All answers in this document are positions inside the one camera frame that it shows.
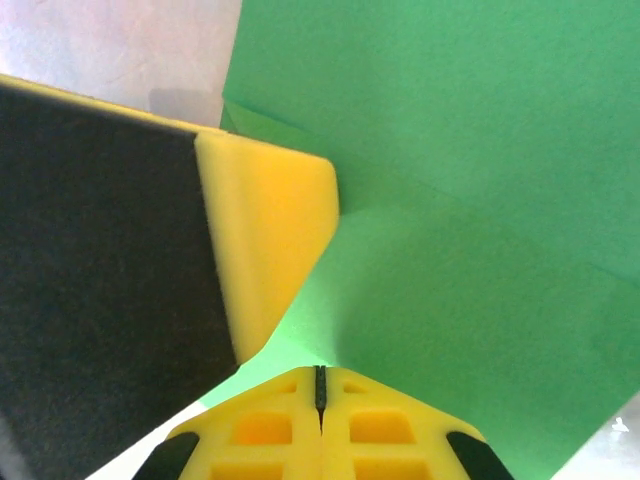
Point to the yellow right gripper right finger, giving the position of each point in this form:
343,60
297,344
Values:
380,430

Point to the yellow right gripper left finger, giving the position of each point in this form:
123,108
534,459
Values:
260,430

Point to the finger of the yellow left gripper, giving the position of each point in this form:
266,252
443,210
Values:
260,225

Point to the green square paper sheet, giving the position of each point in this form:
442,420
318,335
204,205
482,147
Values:
450,150

